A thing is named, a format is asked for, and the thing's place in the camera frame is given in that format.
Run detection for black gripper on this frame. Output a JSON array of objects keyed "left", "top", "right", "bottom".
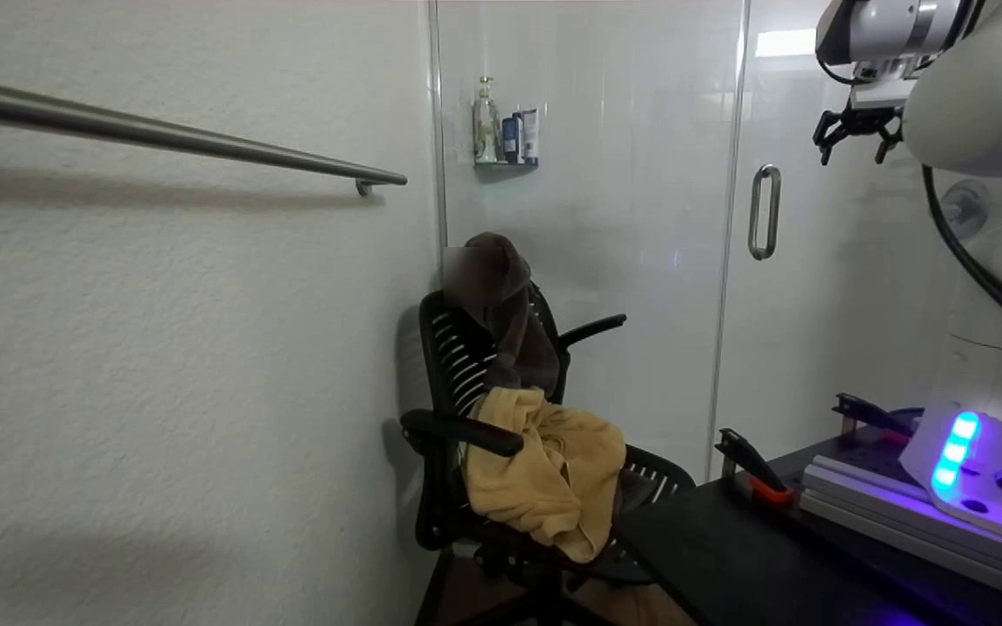
[{"left": 809, "top": 103, "right": 908, "bottom": 171}]

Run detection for chrome door handle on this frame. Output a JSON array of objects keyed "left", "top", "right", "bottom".
[{"left": 743, "top": 162, "right": 787, "bottom": 264}]

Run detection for fixed glass shower panel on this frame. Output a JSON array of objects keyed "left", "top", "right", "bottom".
[{"left": 433, "top": 0, "right": 751, "bottom": 484}]

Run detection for dark blue tool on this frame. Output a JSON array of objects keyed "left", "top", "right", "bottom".
[{"left": 833, "top": 391, "right": 930, "bottom": 445}]

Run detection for orange and black clamp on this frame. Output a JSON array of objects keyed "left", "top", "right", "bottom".
[{"left": 712, "top": 424, "right": 801, "bottom": 513}]

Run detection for small shower shelf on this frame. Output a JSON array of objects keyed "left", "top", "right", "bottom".
[{"left": 473, "top": 154, "right": 542, "bottom": 186}]

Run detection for clear soap bottle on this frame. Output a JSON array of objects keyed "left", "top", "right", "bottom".
[{"left": 471, "top": 73, "right": 503, "bottom": 166}]

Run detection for brown towel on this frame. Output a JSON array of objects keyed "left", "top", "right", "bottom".
[{"left": 448, "top": 231, "right": 566, "bottom": 400}]

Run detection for yellow towel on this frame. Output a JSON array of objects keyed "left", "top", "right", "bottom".
[{"left": 458, "top": 383, "right": 630, "bottom": 568}]

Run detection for black mesh office chair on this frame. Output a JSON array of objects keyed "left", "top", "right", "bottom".
[{"left": 397, "top": 281, "right": 699, "bottom": 626}]

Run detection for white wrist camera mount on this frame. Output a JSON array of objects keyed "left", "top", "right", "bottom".
[{"left": 848, "top": 71, "right": 921, "bottom": 116}]

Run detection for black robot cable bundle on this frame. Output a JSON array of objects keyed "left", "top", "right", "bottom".
[{"left": 918, "top": 162, "right": 1002, "bottom": 364}]

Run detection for metal wall towel bar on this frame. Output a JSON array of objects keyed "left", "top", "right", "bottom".
[{"left": 0, "top": 71, "right": 409, "bottom": 197}]

